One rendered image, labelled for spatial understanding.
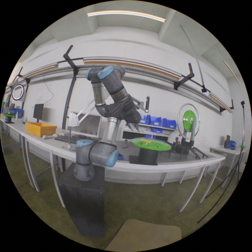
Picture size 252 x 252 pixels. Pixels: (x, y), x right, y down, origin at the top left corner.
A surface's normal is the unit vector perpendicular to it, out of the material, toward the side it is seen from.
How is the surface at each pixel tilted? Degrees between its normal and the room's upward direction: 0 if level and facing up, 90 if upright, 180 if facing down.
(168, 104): 90
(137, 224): 0
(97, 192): 90
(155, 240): 0
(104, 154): 63
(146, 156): 90
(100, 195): 90
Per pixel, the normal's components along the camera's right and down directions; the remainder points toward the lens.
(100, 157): -0.11, -0.18
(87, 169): 0.71, -0.22
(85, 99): 0.06, 0.01
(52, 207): 0.14, -0.99
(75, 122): 0.53, 0.08
